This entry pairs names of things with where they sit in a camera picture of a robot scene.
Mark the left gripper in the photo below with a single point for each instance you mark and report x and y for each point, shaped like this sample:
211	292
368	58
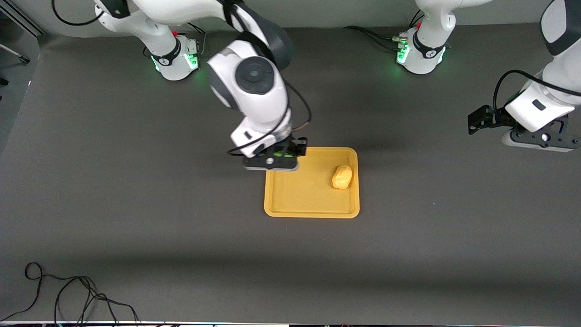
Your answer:
495	119

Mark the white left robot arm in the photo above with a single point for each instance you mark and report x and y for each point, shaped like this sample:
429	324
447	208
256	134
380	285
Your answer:
426	50

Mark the yellow plastic tray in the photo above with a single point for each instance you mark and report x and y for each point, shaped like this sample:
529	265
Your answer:
313	200

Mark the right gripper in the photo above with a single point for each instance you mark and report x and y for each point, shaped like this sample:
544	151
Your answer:
287	148

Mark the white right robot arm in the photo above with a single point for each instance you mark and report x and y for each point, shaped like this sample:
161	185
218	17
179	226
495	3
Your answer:
254	100

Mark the yellow-brown potato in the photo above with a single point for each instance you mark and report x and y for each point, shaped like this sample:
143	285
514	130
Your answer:
342	177

